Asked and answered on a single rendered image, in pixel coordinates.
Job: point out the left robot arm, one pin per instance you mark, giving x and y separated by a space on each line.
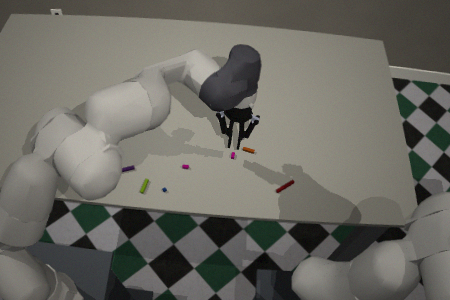
90 161

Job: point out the purple rod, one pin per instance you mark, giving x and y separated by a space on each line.
128 168

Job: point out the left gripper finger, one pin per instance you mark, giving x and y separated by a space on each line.
223 126
245 134

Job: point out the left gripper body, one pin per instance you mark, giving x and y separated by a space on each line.
239 114

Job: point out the orange rod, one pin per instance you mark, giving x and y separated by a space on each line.
248 150

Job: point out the lime green rod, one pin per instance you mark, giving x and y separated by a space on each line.
144 186

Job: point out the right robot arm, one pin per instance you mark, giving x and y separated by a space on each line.
389 270

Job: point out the dark red rod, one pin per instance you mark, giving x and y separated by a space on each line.
285 186

